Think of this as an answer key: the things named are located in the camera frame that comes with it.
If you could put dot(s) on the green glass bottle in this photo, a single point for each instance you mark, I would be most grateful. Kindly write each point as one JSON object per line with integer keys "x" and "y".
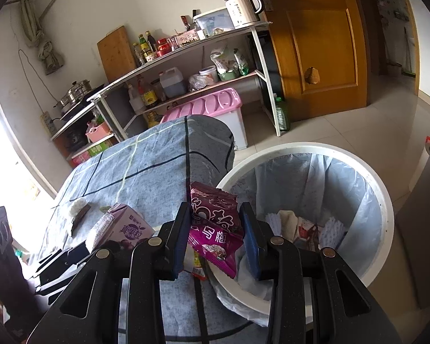
{"x": 282, "y": 114}

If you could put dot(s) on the soy sauce bottle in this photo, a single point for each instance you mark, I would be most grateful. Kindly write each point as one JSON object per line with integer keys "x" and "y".
{"x": 147, "y": 93}

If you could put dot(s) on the brown foil wrapper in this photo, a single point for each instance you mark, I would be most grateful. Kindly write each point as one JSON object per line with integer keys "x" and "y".
{"x": 79, "y": 217}

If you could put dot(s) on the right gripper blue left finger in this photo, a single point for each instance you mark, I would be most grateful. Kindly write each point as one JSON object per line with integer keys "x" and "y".
{"x": 177, "y": 241}

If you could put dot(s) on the wooden cutting board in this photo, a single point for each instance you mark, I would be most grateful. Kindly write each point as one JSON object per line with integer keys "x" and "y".
{"x": 116, "y": 55}

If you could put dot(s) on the purple drink carton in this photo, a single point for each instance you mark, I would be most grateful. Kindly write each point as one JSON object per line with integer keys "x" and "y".
{"x": 121, "y": 224}

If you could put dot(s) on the red white milk carton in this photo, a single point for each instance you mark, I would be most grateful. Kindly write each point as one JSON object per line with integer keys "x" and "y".
{"x": 308, "y": 236}

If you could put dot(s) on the clear plastic storage container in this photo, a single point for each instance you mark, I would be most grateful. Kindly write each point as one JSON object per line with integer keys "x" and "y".
{"x": 214, "y": 22}

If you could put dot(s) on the pink plastic basket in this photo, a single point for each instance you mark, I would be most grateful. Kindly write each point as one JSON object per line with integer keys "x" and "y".
{"x": 95, "y": 132}

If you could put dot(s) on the colourful cardboard box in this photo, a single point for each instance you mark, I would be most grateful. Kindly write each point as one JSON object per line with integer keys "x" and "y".
{"x": 91, "y": 152}

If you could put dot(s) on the steel steamer pot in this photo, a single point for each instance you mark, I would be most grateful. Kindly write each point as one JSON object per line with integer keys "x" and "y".
{"x": 75, "y": 94}

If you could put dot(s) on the dark vinegar jug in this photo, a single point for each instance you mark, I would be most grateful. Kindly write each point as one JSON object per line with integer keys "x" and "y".
{"x": 173, "y": 83}

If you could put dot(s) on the magenta snack bag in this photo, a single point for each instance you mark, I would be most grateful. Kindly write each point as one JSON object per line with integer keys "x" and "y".
{"x": 216, "y": 233}

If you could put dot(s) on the white metal shelf rack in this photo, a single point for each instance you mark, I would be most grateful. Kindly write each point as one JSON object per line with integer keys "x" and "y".
{"x": 200, "y": 78}

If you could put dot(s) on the blue plaid tablecloth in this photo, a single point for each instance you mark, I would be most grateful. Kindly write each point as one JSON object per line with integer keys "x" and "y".
{"x": 151, "y": 173}

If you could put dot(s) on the white trash bin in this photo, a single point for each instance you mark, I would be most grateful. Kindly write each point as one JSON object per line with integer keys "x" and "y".
{"x": 320, "y": 185}

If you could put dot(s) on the white foam fruit net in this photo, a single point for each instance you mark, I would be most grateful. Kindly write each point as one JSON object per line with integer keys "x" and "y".
{"x": 331, "y": 234}

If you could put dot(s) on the wooden door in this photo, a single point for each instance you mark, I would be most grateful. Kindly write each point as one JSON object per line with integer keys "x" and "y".
{"x": 321, "y": 55}

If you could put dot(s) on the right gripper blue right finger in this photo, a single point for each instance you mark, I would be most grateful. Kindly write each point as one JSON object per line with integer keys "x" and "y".
{"x": 256, "y": 241}

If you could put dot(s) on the white electric kettle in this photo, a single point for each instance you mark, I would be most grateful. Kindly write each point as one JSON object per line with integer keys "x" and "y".
{"x": 244, "y": 12}

